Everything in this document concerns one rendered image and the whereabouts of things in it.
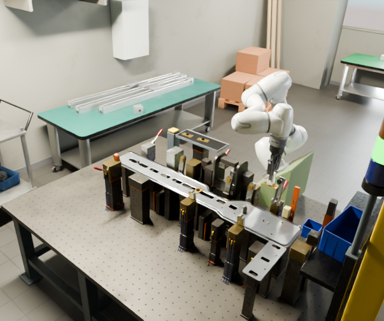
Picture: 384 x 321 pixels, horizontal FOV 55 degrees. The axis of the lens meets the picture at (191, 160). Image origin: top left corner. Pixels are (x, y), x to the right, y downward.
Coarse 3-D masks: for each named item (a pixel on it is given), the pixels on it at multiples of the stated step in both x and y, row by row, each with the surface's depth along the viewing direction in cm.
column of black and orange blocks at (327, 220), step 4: (332, 200) 198; (336, 200) 198; (328, 204) 198; (332, 204) 196; (336, 204) 198; (328, 208) 199; (332, 208) 197; (328, 212) 200; (332, 212) 198; (328, 216) 200; (332, 216) 199; (324, 220) 202; (328, 220) 201; (324, 224) 203; (320, 232) 207; (320, 236) 208
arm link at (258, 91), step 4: (256, 84) 230; (252, 88) 229; (256, 88) 227; (260, 88) 227; (244, 92) 233; (248, 92) 228; (252, 92) 226; (256, 92) 226; (260, 92) 226; (244, 96) 229; (248, 96) 224; (260, 96) 227; (264, 96) 227; (244, 100) 228; (264, 100) 229; (244, 104) 231
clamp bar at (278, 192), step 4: (280, 176) 214; (280, 180) 210; (284, 180) 212; (280, 184) 214; (280, 188) 215; (276, 192) 217; (280, 192) 214; (276, 196) 217; (280, 196) 216; (276, 204) 218
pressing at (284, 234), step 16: (128, 160) 265; (144, 160) 266; (160, 176) 249; (176, 176) 249; (176, 192) 235; (208, 192) 235; (224, 208) 221; (240, 208) 221; (256, 208) 222; (256, 224) 209; (272, 224) 209; (288, 224) 210; (272, 240) 198; (288, 240) 198
